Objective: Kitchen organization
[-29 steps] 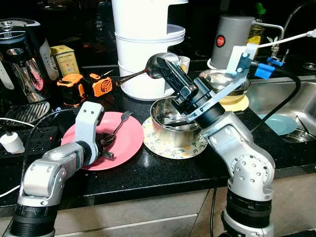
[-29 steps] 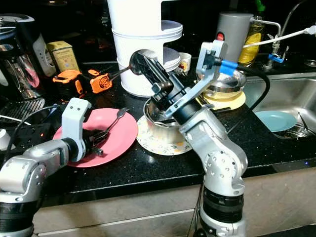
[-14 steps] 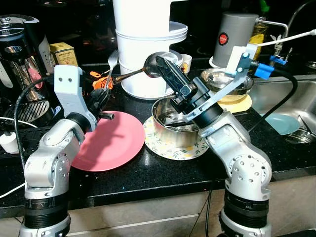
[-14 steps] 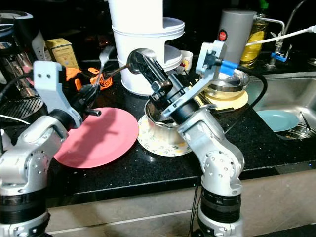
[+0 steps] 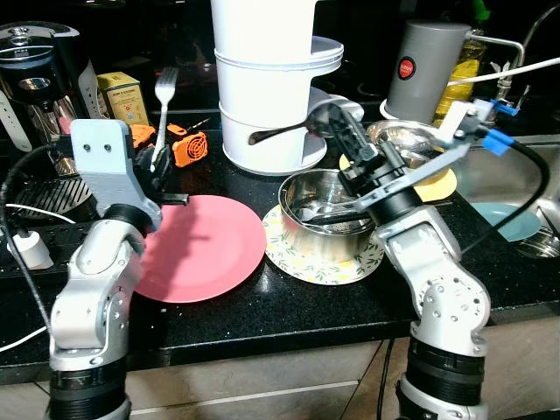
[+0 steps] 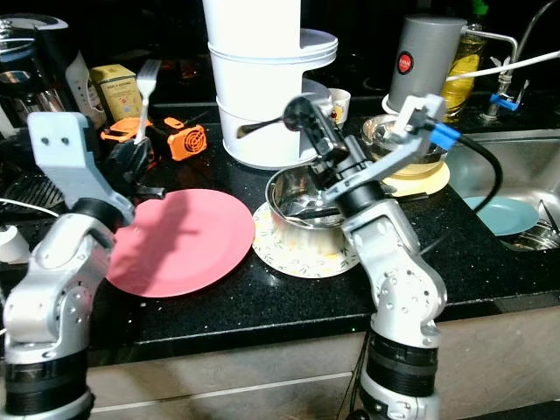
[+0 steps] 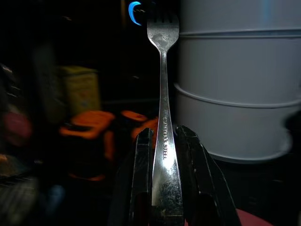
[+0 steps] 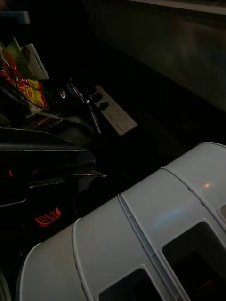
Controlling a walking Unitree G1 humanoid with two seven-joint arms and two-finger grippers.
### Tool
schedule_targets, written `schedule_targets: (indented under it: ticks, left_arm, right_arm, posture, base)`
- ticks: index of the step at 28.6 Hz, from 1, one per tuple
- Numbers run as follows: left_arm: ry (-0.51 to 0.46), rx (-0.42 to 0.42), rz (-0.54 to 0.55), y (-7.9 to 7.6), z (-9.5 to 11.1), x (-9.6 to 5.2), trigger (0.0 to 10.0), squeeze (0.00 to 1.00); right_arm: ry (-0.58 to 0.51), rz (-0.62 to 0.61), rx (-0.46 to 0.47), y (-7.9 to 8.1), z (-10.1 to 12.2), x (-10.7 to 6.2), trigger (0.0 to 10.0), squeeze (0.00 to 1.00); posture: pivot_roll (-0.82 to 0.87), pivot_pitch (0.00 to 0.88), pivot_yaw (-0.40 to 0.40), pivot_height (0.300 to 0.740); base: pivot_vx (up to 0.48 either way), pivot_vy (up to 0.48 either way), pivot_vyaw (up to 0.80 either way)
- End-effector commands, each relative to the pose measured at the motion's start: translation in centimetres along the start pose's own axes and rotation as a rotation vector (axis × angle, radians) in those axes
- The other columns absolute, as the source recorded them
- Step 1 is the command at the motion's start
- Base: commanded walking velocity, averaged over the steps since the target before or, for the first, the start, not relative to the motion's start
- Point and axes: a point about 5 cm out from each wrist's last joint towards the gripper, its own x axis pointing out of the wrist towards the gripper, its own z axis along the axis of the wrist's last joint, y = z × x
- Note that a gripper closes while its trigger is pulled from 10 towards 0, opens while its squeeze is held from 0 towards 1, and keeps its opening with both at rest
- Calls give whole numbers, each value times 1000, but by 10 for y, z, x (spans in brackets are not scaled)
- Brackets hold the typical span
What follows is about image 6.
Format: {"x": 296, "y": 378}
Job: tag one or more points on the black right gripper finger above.
{"x": 326, "y": 122}
{"x": 304, "y": 122}

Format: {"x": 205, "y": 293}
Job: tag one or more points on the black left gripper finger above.
{"x": 152, "y": 155}
{"x": 126, "y": 155}

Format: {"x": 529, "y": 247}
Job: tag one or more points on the long steel spoon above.
{"x": 262, "y": 128}

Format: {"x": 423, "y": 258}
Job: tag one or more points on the steel fork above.
{"x": 148, "y": 79}

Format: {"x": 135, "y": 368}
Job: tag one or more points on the pink plate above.
{"x": 192, "y": 245}

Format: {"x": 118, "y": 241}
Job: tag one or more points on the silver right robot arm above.
{"x": 398, "y": 289}

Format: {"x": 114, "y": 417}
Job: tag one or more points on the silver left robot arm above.
{"x": 52, "y": 297}

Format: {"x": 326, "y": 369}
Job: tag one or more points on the white printed mug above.
{"x": 337, "y": 105}

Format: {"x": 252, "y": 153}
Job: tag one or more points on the small orange black gadget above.
{"x": 118, "y": 129}

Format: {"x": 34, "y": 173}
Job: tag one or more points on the orange black grille gadget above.
{"x": 188, "y": 140}

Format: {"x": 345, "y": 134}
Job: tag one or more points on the shallow steel bowl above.
{"x": 389, "y": 131}

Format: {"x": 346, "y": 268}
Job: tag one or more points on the yellow tea box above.
{"x": 115, "y": 92}

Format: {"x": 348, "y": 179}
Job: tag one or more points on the white tiered rack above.
{"x": 262, "y": 70}

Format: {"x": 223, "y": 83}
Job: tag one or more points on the yellow plate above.
{"x": 420, "y": 182}

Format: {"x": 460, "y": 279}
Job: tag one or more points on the floral white plate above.
{"x": 302, "y": 265}

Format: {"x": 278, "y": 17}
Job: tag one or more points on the grey water filter cylinder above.
{"x": 424, "y": 66}

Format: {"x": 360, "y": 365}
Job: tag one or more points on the black coffee maker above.
{"x": 35, "y": 70}

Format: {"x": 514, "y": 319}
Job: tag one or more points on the white plug adapter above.
{"x": 13, "y": 245}

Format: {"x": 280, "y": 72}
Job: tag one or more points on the yellow dish soap bottle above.
{"x": 468, "y": 79}

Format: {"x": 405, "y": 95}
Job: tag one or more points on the light blue plate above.
{"x": 503, "y": 214}

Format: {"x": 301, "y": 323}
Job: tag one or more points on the chrome faucet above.
{"x": 503, "y": 87}

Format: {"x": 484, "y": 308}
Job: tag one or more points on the stainless steel sink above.
{"x": 525, "y": 171}

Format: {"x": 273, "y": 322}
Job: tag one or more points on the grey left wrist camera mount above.
{"x": 70, "y": 162}

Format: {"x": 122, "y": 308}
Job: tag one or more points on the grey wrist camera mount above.
{"x": 420, "y": 114}
{"x": 70, "y": 162}

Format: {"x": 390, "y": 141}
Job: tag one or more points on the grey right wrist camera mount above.
{"x": 420, "y": 114}

